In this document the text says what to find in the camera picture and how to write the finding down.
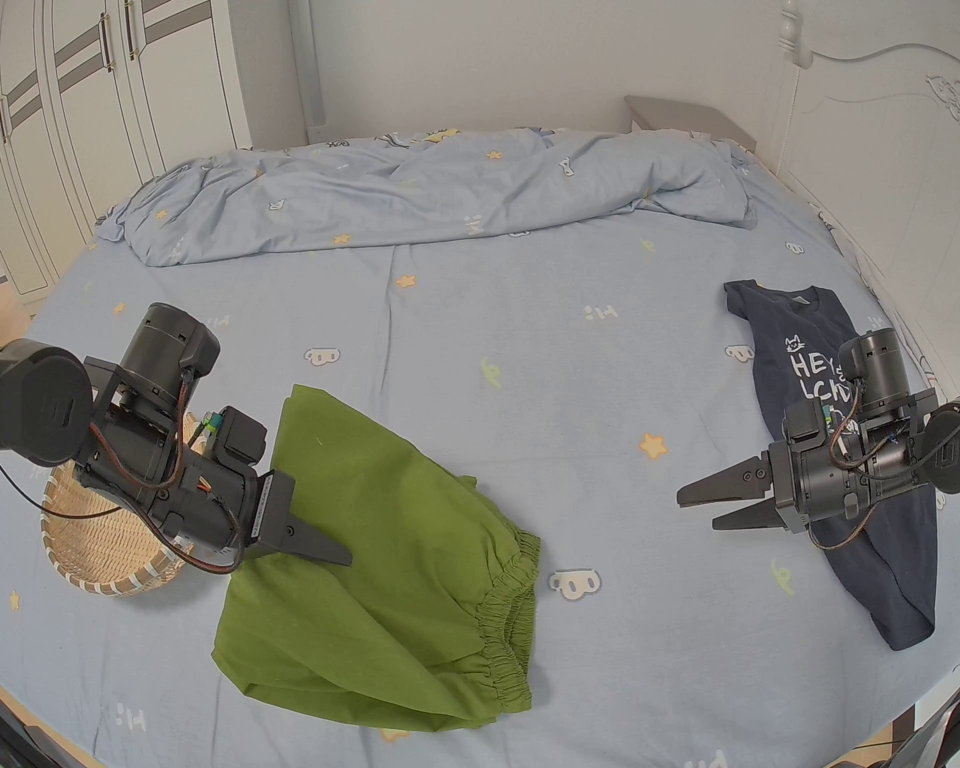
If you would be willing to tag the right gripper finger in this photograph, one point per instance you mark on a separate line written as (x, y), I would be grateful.
(746, 480)
(761, 517)

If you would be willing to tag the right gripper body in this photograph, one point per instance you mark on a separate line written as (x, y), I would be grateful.
(814, 484)

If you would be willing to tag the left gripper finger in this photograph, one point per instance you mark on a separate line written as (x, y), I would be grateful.
(300, 544)

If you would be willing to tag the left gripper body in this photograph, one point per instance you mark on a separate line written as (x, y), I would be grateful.
(225, 502)

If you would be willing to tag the green shorts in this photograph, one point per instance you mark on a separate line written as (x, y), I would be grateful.
(390, 585)

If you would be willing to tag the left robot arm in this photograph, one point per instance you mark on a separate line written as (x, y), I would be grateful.
(45, 412)

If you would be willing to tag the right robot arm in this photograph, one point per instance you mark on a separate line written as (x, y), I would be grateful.
(877, 367)

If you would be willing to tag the round woven basket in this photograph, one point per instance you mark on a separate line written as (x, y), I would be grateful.
(97, 555)

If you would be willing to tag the bed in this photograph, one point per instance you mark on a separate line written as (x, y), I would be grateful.
(525, 337)

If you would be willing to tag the dark blue T-shirt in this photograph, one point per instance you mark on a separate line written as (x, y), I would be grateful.
(787, 322)

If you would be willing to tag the grey bedside table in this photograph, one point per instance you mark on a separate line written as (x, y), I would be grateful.
(682, 112)

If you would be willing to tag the pale blue quilt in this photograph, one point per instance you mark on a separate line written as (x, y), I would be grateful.
(435, 187)

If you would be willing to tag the white wardrobe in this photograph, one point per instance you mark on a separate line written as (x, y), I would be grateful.
(90, 112)

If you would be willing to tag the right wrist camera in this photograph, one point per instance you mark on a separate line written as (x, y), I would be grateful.
(804, 421)

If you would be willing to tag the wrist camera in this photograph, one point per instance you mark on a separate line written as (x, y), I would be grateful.
(240, 439)
(804, 421)

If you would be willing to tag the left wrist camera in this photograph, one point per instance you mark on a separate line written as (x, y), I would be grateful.
(240, 439)

